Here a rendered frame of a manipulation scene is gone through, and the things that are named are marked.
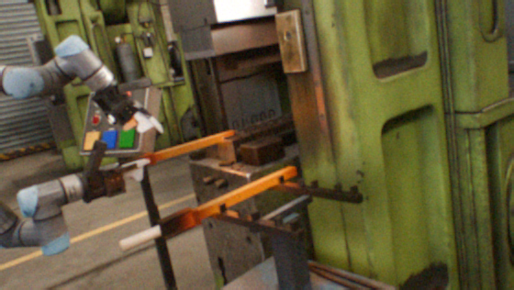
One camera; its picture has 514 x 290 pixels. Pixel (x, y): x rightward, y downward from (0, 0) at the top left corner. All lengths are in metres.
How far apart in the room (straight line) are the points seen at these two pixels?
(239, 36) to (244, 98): 0.39
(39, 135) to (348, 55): 8.39
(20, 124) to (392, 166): 8.26
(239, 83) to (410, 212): 0.80
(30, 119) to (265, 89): 7.68
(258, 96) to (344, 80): 0.68
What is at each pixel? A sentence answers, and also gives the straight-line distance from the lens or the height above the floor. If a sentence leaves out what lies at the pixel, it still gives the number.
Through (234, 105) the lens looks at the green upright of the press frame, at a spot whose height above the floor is 1.06.
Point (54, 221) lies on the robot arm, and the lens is 1.34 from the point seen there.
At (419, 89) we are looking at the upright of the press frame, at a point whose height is 1.06.
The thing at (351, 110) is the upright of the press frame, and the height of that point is 1.07.
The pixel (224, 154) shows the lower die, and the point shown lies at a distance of 1.55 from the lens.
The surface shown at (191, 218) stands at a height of 0.92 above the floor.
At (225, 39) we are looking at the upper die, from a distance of 1.48.
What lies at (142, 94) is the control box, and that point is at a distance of 1.89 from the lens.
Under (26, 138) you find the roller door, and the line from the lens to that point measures 9.31.
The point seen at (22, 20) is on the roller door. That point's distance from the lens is 9.37.
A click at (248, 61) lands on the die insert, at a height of 1.23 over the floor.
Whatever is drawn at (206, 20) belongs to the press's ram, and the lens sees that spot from 1.47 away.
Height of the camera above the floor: 1.29
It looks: 13 degrees down
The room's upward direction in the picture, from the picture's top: 10 degrees counter-clockwise
